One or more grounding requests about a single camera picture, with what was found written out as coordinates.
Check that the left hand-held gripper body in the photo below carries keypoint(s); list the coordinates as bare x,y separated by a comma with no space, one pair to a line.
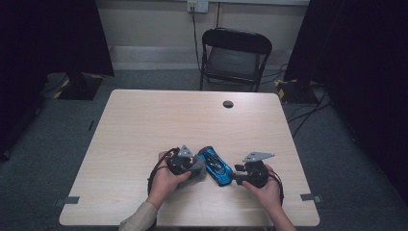
181,162

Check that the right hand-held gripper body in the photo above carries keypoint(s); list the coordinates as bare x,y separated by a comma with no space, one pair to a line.
256,174

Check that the grey speckled cloth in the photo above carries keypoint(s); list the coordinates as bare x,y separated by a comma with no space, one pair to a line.
197,170

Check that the blue toy car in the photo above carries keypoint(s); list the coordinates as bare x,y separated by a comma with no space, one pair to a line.
216,166

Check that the person's right hand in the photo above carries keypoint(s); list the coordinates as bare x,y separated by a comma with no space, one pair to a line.
267,195

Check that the person's left hand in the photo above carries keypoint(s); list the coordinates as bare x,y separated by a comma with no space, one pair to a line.
165,186

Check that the grey tape strip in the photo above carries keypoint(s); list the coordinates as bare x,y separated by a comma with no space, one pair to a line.
309,197
69,200

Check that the black table grommet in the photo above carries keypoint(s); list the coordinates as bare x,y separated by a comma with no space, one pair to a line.
228,104

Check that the black stand base yellow tape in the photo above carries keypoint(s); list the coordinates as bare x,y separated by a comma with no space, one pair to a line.
80,88
296,93

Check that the black folding chair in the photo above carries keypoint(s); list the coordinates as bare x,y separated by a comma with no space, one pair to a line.
235,61

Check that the black curtain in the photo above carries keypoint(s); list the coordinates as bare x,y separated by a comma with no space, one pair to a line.
38,38
362,64

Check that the white wall socket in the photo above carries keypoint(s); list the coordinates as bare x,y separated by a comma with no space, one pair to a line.
197,5

